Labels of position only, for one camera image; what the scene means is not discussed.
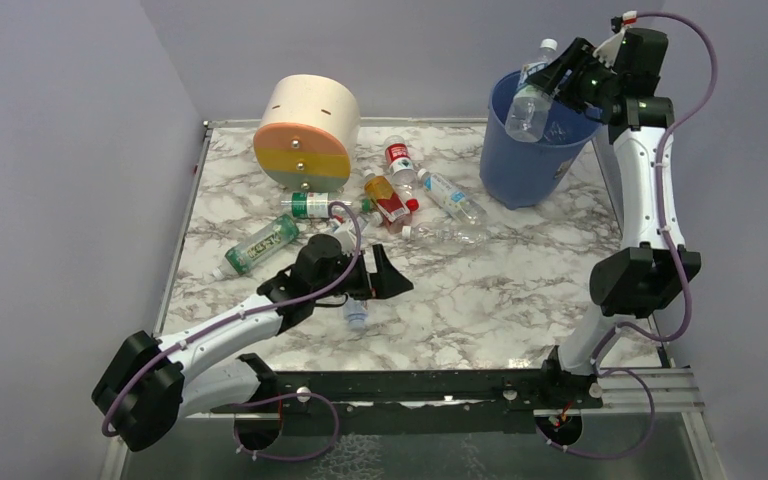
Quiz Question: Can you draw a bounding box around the blue cap clear bottle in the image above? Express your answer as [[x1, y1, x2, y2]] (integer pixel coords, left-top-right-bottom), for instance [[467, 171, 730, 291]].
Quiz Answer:
[[342, 298, 368, 331]]

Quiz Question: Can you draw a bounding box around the white green label bottle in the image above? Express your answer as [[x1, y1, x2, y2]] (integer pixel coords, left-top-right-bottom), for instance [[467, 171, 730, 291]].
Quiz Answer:
[[505, 38, 558, 143]]

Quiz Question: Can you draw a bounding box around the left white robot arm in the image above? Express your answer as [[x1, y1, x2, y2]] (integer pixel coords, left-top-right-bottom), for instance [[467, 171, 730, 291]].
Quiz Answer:
[[91, 234, 414, 452]]

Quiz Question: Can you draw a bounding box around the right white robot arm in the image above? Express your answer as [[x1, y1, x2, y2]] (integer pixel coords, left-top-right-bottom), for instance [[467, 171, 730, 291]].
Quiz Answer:
[[526, 24, 701, 393]]

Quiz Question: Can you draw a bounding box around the blue plastic bin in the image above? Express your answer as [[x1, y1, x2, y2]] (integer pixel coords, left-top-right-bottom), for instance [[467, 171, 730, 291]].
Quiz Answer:
[[479, 72, 602, 210]]

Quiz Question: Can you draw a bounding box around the green cap clear bottle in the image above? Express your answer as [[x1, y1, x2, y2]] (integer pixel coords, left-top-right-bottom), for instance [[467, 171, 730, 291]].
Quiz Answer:
[[280, 191, 372, 219]]

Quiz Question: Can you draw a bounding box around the crushed clear white-cap bottle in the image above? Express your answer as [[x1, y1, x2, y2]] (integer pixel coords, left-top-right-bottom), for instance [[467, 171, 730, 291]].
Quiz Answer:
[[401, 222, 489, 247]]

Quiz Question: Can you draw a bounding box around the red yellow label juice bottle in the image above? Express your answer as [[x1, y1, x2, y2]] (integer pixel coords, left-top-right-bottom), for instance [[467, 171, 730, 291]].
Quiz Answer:
[[363, 170, 413, 234]]

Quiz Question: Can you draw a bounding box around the green label tea bottle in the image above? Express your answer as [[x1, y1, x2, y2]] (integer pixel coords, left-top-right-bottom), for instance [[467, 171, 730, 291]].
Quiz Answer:
[[210, 214, 301, 281]]

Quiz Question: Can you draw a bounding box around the white blue label tea bottle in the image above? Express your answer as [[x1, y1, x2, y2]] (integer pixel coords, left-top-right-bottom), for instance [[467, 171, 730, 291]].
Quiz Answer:
[[418, 169, 487, 225]]

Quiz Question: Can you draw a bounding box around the red label clear bottle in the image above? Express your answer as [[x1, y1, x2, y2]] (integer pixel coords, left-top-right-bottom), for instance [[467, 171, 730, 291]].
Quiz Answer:
[[385, 135, 417, 186]]

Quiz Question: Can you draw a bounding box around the beige round drum box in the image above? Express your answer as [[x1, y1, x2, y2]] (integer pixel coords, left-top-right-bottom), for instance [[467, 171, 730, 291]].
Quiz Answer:
[[252, 74, 360, 193]]

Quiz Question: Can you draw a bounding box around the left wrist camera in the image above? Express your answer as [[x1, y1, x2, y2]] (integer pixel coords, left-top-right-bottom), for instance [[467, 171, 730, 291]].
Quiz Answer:
[[329, 217, 368, 254]]

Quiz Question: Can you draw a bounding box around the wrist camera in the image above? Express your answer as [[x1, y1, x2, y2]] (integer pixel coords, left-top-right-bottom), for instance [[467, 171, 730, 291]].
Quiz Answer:
[[329, 217, 368, 254], [592, 10, 638, 68]]

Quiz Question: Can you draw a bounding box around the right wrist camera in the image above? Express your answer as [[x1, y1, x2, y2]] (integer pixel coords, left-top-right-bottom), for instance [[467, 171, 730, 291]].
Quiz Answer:
[[592, 10, 638, 68]]

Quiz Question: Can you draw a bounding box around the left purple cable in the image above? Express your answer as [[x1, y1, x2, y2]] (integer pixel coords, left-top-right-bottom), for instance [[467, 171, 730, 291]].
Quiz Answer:
[[100, 200, 365, 463]]

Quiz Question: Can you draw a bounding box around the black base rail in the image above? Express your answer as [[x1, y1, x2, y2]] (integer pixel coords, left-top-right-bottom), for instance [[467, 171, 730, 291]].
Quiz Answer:
[[212, 354, 603, 437]]

